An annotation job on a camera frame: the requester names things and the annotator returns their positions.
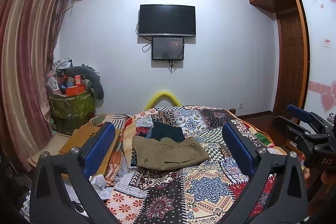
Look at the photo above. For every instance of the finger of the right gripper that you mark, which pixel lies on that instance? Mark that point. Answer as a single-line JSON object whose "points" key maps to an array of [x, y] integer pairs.
{"points": [[291, 130], [302, 113]]}

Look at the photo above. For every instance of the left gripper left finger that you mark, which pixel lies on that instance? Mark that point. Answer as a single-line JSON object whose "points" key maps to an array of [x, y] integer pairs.
{"points": [[49, 200]]}

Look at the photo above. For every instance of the grey plush toy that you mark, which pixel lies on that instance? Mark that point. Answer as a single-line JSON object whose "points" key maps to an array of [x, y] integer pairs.
{"points": [[90, 74]]}

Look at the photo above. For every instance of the person's right hand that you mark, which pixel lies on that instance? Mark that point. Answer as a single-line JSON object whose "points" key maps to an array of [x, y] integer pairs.
{"points": [[306, 172]]}

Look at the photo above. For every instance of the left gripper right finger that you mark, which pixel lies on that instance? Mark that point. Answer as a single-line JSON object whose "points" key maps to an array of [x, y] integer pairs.
{"points": [[287, 201]]}

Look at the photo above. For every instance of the green storage box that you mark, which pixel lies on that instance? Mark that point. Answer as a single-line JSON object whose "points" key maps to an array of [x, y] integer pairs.
{"points": [[70, 113]]}

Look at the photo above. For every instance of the orange box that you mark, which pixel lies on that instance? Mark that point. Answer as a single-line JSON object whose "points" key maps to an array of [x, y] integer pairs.
{"points": [[75, 90]]}

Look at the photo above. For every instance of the wooden wardrobe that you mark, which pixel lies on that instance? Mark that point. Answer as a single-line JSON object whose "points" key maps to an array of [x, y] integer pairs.
{"points": [[306, 54]]}

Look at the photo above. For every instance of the patchwork quilt bedspread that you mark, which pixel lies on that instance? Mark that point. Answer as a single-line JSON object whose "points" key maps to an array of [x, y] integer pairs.
{"points": [[196, 194]]}

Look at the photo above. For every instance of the small wall monitor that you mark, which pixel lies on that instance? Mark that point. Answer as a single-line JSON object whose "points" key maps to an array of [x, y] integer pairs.
{"points": [[167, 48]]}

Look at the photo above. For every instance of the dark navy folded garment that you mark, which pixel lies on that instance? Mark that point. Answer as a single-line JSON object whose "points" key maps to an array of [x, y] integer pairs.
{"points": [[161, 130]]}

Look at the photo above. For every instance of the striped red curtain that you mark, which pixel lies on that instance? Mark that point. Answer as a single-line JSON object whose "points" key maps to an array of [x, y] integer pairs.
{"points": [[29, 32]]}

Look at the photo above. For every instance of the yellow fuzzy pillow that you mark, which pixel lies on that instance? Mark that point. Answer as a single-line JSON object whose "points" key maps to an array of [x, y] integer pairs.
{"points": [[162, 95]]}

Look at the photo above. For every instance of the black wall television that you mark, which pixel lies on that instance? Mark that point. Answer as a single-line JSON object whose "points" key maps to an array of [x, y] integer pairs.
{"points": [[166, 20]]}

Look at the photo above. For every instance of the wooden door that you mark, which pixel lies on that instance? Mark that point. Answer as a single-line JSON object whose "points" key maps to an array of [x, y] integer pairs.
{"points": [[290, 76]]}

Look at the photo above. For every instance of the khaki pants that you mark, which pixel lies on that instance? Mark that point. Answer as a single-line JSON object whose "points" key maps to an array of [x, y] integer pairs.
{"points": [[167, 154]]}

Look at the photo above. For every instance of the wooden board with flowers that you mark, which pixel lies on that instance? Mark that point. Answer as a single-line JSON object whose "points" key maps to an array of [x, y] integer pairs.
{"points": [[96, 146]]}

